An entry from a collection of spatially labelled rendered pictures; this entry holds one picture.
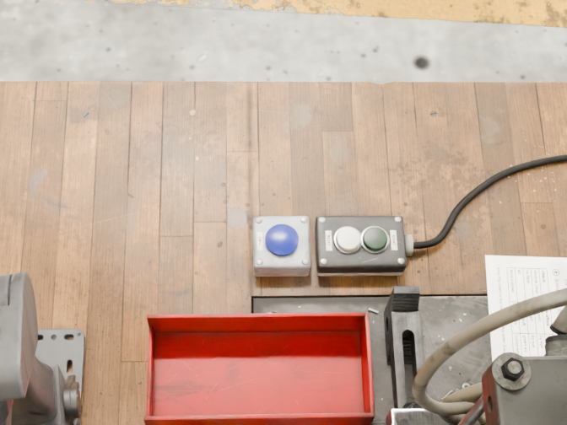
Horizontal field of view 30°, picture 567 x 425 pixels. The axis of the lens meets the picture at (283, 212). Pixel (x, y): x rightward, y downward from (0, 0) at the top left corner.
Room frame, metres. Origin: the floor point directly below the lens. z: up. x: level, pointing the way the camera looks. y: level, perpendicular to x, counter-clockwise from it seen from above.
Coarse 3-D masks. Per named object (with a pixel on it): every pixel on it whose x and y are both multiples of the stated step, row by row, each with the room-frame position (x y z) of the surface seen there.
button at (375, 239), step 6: (372, 228) 0.52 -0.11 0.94; (378, 228) 0.52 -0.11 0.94; (366, 234) 0.51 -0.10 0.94; (372, 234) 0.51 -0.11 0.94; (378, 234) 0.51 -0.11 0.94; (384, 234) 0.51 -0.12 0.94; (366, 240) 0.50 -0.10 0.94; (372, 240) 0.50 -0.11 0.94; (378, 240) 0.50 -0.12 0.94; (384, 240) 0.50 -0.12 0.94; (366, 246) 0.49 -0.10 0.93; (372, 246) 0.49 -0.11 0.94; (378, 246) 0.49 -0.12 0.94; (384, 246) 0.49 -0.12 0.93
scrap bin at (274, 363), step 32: (160, 320) 0.37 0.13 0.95; (192, 320) 0.37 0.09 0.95; (224, 320) 0.38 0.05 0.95; (256, 320) 0.38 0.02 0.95; (288, 320) 0.39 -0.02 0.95; (320, 320) 0.39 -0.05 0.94; (352, 320) 0.39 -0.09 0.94; (160, 352) 0.35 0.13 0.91; (192, 352) 0.35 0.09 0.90; (224, 352) 0.35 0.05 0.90; (256, 352) 0.36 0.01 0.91; (288, 352) 0.36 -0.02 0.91; (320, 352) 0.37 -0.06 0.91; (352, 352) 0.37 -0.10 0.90; (160, 384) 0.31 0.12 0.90; (192, 384) 0.31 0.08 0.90; (224, 384) 0.32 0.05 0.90; (256, 384) 0.32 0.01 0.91; (288, 384) 0.32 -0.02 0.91; (320, 384) 0.33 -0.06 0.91; (352, 384) 0.33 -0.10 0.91; (160, 416) 0.26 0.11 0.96; (192, 416) 0.26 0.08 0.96; (224, 416) 0.27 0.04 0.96; (256, 416) 0.27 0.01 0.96; (288, 416) 0.27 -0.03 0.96; (320, 416) 0.28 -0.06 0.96; (352, 416) 0.28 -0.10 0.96
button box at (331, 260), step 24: (528, 168) 0.63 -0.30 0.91; (480, 192) 0.59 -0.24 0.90; (336, 216) 0.53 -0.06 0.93; (360, 216) 0.53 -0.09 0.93; (384, 216) 0.54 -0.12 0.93; (456, 216) 0.56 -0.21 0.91; (360, 240) 0.50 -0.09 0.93; (408, 240) 0.51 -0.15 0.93; (432, 240) 0.52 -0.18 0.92; (336, 264) 0.47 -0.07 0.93; (360, 264) 0.47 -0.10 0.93; (384, 264) 0.47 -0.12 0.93
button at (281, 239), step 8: (280, 224) 0.51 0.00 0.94; (272, 232) 0.50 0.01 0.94; (280, 232) 0.50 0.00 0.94; (288, 232) 0.50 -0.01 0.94; (296, 232) 0.50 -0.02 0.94; (272, 240) 0.49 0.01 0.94; (280, 240) 0.49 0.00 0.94; (288, 240) 0.49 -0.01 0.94; (296, 240) 0.49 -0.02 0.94; (272, 248) 0.48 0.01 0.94; (280, 248) 0.48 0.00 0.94; (288, 248) 0.48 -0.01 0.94; (296, 248) 0.48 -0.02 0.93
